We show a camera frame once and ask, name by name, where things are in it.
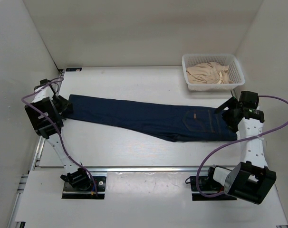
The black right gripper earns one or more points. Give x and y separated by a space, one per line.
231 104

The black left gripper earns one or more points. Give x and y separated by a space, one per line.
66 104

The dark blue denim trousers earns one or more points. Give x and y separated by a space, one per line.
174 123

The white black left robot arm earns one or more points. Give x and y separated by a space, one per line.
45 114

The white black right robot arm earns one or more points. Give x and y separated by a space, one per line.
251 179

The white plastic perforated basket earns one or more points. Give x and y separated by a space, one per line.
235 73

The beige folded cloth in basket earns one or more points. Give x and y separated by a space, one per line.
208 73

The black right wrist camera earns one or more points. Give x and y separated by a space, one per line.
249 99

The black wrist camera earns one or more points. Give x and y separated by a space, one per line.
48 83
249 99

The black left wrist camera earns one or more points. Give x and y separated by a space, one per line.
48 83

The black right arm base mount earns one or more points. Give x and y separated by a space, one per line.
207 187

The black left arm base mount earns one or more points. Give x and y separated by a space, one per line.
81 188

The aluminium table edge rail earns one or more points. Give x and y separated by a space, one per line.
104 170

